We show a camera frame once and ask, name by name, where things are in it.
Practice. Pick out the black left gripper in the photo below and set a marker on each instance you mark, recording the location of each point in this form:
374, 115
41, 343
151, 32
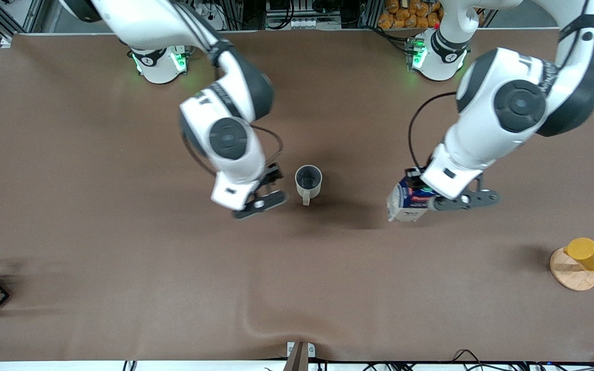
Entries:
413, 174

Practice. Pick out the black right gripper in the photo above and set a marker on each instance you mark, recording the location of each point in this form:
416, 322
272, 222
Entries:
272, 174

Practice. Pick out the blue milk carton green cap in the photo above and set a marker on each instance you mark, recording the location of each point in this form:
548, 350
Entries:
405, 203

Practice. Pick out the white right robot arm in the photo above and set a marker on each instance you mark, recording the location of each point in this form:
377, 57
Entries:
230, 139

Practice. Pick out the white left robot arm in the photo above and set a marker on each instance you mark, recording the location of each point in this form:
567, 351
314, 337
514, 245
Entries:
518, 103

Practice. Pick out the round wooden cup stand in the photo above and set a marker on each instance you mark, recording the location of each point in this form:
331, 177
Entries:
573, 278

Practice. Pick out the yellow plastic cup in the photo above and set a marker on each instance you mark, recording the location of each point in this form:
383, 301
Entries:
588, 255

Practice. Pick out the white power strip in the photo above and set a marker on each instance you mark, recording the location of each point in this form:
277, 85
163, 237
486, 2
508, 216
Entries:
310, 23

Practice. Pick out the bag of orange snacks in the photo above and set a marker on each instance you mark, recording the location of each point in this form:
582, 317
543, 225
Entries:
410, 13

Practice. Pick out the brown table cover sheet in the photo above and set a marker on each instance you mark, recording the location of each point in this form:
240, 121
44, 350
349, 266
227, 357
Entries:
121, 257

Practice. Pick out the metal table edge bracket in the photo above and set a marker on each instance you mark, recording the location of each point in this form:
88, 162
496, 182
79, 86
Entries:
299, 353

